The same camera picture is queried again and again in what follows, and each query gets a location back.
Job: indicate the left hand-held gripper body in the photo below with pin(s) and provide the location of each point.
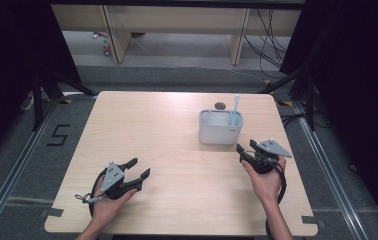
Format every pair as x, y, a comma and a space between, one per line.
113, 180

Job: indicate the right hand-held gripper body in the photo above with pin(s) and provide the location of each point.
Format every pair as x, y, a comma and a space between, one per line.
270, 153

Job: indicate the white toothbrush holder box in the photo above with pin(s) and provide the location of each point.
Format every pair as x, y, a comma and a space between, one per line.
220, 133

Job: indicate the light blue toothbrush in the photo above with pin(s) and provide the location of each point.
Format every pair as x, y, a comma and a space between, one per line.
235, 106

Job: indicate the person's left hand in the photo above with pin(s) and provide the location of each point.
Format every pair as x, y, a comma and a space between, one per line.
108, 208

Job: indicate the person's right hand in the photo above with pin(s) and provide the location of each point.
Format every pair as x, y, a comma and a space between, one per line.
267, 185

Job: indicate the black metal stand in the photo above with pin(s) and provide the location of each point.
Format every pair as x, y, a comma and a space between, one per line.
308, 100
38, 100

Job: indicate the black curtain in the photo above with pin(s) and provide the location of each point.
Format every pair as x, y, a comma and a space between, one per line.
360, 83
7, 66

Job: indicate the small items on floor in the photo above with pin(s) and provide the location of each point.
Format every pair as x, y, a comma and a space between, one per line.
105, 45

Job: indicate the metal floor rail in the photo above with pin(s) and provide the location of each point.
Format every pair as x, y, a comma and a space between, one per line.
13, 166
330, 166

